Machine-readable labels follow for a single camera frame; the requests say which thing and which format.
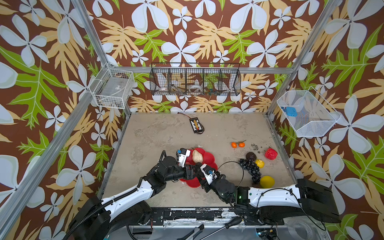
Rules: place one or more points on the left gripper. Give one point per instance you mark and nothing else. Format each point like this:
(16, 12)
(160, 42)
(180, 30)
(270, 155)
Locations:
(189, 173)

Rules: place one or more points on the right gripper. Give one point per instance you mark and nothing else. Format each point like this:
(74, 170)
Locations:
(202, 177)

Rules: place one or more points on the red flower-shaped fruit bowl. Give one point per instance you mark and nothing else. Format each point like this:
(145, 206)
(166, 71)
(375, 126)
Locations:
(209, 159)

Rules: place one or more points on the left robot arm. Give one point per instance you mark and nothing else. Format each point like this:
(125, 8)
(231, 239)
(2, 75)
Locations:
(94, 220)

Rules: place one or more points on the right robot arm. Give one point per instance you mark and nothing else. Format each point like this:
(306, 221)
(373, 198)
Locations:
(269, 206)

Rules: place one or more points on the black grape bunch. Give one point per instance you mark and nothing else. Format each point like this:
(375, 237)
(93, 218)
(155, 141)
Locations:
(252, 168)

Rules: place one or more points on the yellow lemon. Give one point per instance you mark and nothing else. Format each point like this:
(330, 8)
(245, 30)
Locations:
(267, 182)

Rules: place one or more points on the dark purple mangosteen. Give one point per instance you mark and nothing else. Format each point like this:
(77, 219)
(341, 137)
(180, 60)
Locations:
(251, 156)

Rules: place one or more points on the yellow wrinkled pear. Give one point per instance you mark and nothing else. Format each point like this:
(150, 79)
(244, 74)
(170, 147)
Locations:
(260, 163)

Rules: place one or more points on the orange tangerines on twig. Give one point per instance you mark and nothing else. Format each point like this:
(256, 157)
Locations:
(240, 144)

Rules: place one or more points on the grey pliers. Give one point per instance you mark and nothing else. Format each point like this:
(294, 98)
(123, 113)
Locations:
(194, 233)

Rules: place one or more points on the blue object in basket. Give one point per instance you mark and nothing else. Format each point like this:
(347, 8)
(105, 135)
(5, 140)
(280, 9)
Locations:
(290, 111)

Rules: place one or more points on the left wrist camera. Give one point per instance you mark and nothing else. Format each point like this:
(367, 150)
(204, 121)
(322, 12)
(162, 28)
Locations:
(182, 155)

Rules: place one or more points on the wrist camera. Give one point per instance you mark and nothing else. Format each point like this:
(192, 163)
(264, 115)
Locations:
(209, 173)
(182, 155)

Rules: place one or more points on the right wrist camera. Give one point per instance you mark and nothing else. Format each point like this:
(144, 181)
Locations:
(209, 173)

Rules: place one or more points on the black-handled screwdriver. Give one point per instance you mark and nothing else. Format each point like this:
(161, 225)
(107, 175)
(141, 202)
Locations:
(233, 222)

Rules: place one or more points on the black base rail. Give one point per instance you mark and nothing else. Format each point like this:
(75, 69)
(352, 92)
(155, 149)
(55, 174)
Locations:
(160, 216)

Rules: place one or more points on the black wire basket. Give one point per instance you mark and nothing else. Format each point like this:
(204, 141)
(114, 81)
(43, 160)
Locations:
(213, 79)

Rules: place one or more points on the white wire basket left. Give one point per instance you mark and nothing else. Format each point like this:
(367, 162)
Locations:
(112, 87)

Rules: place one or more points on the white wire basket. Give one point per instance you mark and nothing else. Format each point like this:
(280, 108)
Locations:
(316, 116)
(112, 87)

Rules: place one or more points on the white wire basket right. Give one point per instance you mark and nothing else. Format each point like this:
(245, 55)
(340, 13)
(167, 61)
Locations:
(316, 116)

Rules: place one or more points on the aluminium frame post back left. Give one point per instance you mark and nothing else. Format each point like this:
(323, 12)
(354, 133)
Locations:
(95, 41)

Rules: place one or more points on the aluminium frame post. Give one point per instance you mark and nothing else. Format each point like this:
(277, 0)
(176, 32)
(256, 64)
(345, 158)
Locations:
(95, 41)
(314, 34)

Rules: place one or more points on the aluminium frame post back right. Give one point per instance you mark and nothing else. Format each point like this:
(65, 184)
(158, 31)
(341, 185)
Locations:
(314, 34)

